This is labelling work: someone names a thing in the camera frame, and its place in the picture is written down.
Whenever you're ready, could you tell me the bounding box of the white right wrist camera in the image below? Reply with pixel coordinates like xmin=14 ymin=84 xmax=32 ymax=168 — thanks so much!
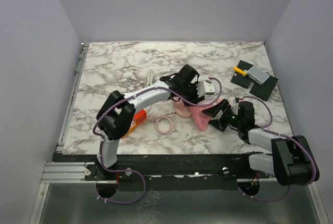
xmin=228 ymin=97 xmax=244 ymax=105

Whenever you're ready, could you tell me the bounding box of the pink power cable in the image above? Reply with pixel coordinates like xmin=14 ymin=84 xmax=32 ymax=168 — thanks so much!
xmin=155 ymin=113 xmax=176 ymax=134

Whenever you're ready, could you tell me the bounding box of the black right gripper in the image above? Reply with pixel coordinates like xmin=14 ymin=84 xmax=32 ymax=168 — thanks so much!
xmin=202 ymin=98 xmax=243 ymax=132

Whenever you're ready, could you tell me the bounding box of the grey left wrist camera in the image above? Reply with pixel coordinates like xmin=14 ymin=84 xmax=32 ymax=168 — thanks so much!
xmin=197 ymin=80 xmax=215 ymax=97

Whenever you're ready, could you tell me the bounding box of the pink triangular power strip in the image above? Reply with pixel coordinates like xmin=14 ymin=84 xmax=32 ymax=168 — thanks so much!
xmin=188 ymin=99 xmax=222 ymax=131

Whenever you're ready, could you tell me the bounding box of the orange power strip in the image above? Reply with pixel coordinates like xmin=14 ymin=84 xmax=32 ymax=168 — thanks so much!
xmin=121 ymin=121 xmax=138 ymax=139

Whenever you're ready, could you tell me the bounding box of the red cube socket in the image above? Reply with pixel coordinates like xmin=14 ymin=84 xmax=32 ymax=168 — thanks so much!
xmin=133 ymin=109 xmax=147 ymax=125

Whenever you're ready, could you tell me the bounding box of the aluminium frame rail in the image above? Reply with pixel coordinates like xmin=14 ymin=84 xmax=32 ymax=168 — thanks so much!
xmin=38 ymin=42 xmax=322 ymax=223

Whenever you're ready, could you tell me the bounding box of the white grey network switch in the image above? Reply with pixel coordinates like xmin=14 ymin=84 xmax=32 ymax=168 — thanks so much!
xmin=247 ymin=66 xmax=270 ymax=85

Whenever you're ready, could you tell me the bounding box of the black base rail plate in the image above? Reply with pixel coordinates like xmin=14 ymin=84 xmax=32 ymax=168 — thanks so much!
xmin=52 ymin=153 xmax=264 ymax=191

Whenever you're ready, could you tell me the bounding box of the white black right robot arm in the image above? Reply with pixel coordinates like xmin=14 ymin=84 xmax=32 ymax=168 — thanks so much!
xmin=202 ymin=98 xmax=319 ymax=186

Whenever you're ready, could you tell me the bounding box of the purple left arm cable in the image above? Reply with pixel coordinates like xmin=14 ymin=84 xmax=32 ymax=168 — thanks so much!
xmin=93 ymin=77 xmax=223 ymax=204

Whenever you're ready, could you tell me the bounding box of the black flat box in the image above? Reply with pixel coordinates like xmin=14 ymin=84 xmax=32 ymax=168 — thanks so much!
xmin=250 ymin=76 xmax=278 ymax=101

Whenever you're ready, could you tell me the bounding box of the pink cube socket adapter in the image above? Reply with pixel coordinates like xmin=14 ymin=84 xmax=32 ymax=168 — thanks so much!
xmin=172 ymin=97 xmax=186 ymax=111

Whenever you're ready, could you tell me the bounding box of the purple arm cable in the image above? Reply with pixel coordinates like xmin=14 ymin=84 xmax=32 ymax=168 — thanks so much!
xmin=93 ymin=77 xmax=223 ymax=204
xmin=238 ymin=96 xmax=321 ymax=202

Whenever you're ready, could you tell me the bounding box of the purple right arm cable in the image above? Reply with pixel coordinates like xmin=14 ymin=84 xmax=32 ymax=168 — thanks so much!
xmin=238 ymin=96 xmax=321 ymax=202

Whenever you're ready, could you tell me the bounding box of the white power cable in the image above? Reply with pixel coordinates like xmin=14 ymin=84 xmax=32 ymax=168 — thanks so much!
xmin=144 ymin=69 xmax=156 ymax=113

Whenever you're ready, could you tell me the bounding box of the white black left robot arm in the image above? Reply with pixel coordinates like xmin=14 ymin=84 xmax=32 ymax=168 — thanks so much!
xmin=93 ymin=65 xmax=204 ymax=180

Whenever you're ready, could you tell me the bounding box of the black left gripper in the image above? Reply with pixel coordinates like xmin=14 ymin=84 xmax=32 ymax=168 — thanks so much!
xmin=181 ymin=81 xmax=204 ymax=107

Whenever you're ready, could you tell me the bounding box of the round pink power strip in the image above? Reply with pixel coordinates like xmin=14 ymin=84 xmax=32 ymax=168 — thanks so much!
xmin=173 ymin=99 xmax=191 ymax=119

